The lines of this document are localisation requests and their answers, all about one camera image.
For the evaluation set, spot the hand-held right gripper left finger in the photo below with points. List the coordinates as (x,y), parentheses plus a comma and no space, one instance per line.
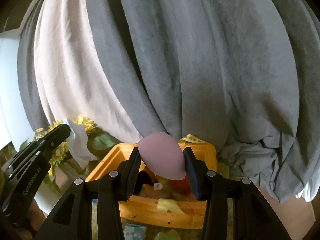
(133,173)

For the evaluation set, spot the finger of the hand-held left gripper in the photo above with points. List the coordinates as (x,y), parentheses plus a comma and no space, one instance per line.
(56,135)

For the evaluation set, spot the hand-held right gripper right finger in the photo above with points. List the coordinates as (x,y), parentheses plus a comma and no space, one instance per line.
(192,173)

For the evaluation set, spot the black plush mouse toy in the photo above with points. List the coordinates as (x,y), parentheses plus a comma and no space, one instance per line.
(145,180)

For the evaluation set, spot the red pompom flower toy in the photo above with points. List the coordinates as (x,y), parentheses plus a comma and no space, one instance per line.
(178,186)

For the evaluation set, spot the white tissue cloth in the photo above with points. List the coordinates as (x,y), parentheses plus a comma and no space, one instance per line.
(78,145)

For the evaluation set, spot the orange plastic crate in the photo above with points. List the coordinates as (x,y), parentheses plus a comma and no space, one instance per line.
(107,162)

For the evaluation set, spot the pink egg-shaped makeup sponge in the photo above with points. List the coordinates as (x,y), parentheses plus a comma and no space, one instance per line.
(163,155)

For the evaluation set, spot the sunflower bouquet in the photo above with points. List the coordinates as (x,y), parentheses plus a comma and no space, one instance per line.
(85,125)

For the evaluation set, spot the blue and white packet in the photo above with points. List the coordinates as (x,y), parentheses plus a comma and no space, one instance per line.
(135,232)

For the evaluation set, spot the yellow plaid blanket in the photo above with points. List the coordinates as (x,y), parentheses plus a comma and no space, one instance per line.
(150,233)

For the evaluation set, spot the grey curtain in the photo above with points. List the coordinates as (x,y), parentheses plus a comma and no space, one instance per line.
(28,75)
(212,67)

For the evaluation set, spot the green frog toy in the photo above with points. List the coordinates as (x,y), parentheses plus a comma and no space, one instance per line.
(166,235)

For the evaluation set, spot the beige curtain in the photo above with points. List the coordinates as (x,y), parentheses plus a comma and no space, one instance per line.
(70,67)

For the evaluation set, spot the white sheer curtain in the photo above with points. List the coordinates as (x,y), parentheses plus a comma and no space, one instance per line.
(305,192)

